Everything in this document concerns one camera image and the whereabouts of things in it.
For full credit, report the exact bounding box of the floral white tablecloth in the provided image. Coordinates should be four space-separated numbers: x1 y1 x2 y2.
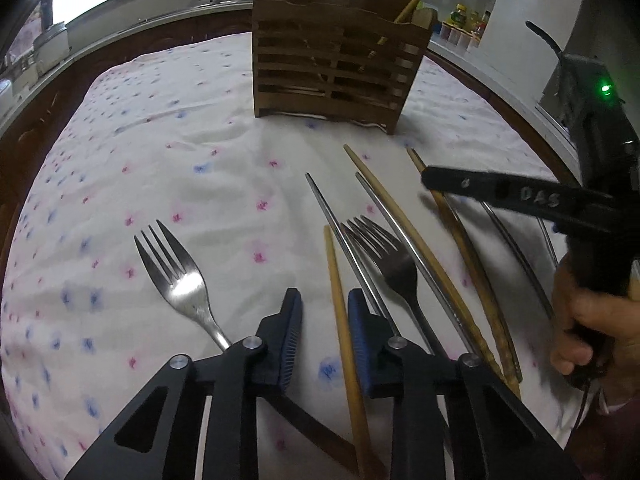
0 30 601 480

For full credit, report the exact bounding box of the steel fork middle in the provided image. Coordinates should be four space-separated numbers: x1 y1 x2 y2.
342 216 448 358

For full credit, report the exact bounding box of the light wooden chopstick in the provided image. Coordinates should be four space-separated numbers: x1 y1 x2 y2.
323 226 375 479

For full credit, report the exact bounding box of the wooden chopstick long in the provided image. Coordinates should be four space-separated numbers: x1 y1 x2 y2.
343 144 504 379

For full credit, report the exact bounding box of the wooden utensil holder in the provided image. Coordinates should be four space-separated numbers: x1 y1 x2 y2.
252 0 438 134

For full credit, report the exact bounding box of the steel spoon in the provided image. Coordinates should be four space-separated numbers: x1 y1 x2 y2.
536 218 559 268

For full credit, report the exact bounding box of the white cooker pot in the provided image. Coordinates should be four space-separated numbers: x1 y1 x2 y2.
34 22 70 76

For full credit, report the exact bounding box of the steel chopstick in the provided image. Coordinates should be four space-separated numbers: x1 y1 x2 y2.
305 172 400 336
480 202 553 318
345 172 480 356

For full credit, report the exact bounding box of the right hand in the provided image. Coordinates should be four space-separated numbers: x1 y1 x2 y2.
550 255 639 405

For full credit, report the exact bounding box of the wooden chopstick leaning right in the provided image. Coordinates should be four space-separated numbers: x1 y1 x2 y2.
394 0 437 32

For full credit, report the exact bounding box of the steel fork left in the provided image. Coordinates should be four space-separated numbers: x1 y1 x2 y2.
134 220 232 351

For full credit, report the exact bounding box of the steel fork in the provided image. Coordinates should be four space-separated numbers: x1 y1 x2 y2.
342 216 448 358
134 220 232 351

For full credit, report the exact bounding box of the black wok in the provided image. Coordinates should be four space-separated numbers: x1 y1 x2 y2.
525 21 564 58

